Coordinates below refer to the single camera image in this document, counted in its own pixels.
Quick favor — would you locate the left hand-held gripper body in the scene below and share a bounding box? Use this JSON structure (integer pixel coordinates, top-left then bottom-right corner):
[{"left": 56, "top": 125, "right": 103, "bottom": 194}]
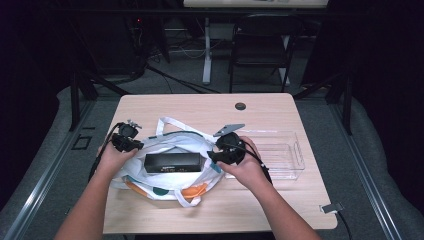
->
[{"left": 111, "top": 119, "right": 143, "bottom": 153}]

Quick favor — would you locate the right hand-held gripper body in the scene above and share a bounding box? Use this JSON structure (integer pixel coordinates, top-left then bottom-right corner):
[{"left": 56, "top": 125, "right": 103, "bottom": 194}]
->
[{"left": 213, "top": 123, "right": 248, "bottom": 166}]

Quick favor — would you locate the black rectangular box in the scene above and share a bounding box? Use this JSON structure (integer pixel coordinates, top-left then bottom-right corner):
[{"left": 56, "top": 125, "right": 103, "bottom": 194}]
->
[{"left": 143, "top": 152, "right": 203, "bottom": 174}]

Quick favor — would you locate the clear plastic tray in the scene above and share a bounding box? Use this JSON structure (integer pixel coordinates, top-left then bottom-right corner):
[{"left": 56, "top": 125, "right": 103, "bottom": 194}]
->
[{"left": 224, "top": 129, "right": 306, "bottom": 181}]

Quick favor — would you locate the white patterned tote bag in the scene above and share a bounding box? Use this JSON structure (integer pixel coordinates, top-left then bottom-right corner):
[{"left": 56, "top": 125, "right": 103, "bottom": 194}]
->
[{"left": 111, "top": 116, "right": 226, "bottom": 208}]

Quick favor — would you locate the person's left hand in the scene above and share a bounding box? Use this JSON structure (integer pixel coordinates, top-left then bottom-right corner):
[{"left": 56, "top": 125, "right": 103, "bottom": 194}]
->
[{"left": 95, "top": 143, "right": 138, "bottom": 178}]

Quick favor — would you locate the person's right hand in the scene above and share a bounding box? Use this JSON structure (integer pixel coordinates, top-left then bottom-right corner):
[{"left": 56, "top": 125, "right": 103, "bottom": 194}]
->
[{"left": 218, "top": 136, "right": 273, "bottom": 191}]

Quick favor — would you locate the black metal stand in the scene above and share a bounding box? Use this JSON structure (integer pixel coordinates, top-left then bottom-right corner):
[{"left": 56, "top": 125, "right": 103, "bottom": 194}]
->
[
  {"left": 293, "top": 71, "right": 354, "bottom": 136},
  {"left": 68, "top": 71, "right": 131, "bottom": 132}
]

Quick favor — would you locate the white desk leg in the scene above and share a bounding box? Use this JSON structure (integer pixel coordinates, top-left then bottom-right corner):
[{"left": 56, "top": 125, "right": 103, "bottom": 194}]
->
[{"left": 202, "top": 16, "right": 213, "bottom": 85}]

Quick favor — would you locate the black folding chair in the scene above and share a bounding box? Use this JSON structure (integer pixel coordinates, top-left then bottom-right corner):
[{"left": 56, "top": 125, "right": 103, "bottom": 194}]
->
[{"left": 229, "top": 14, "right": 303, "bottom": 94}]

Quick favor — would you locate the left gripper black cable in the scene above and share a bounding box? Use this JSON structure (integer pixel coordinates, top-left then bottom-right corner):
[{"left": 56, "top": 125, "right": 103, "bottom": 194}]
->
[{"left": 88, "top": 121, "right": 122, "bottom": 182}]

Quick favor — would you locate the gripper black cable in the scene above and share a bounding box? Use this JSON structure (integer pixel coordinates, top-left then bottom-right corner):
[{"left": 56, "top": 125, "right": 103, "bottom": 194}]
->
[
  {"left": 88, "top": 121, "right": 122, "bottom": 182},
  {"left": 229, "top": 141, "right": 273, "bottom": 185}
]

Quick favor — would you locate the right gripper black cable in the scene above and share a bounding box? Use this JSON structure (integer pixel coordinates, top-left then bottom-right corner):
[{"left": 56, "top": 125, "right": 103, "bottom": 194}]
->
[{"left": 229, "top": 141, "right": 273, "bottom": 185}]

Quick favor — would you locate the black floor cable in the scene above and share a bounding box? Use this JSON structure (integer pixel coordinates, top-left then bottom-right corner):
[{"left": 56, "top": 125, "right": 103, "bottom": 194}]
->
[{"left": 145, "top": 64, "right": 221, "bottom": 94}]

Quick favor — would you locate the grey cable clip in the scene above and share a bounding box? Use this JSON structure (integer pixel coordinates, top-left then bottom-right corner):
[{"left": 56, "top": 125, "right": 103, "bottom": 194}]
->
[{"left": 320, "top": 202, "right": 344, "bottom": 214}]

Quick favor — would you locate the black cable under clip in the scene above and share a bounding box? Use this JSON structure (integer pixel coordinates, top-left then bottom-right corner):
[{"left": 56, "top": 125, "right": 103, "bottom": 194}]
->
[{"left": 336, "top": 211, "right": 353, "bottom": 240}]

